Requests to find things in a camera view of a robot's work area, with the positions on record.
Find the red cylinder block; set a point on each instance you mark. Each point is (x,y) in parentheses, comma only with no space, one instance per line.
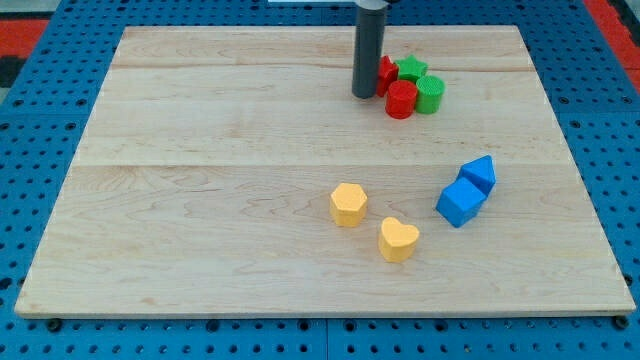
(401,99)

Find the red star block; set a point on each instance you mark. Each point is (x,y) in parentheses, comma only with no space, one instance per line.
(387,73)

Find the blue pentagon block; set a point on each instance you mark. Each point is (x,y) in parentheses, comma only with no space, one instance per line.
(481,173)

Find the green star block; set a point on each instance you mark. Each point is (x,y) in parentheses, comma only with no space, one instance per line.
(411,68)

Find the yellow hexagon block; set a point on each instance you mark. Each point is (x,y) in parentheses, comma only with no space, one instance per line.
(348,204)

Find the yellow heart block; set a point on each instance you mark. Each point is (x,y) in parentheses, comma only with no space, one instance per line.
(397,241)

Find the light wooden board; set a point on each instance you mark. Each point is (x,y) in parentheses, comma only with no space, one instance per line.
(201,186)

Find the blue cube block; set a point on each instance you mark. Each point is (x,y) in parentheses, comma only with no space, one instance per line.
(460,201)

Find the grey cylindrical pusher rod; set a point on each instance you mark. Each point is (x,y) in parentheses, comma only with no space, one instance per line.
(369,35)

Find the green cylinder block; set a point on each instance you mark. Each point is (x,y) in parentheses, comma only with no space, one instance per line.
(430,92)

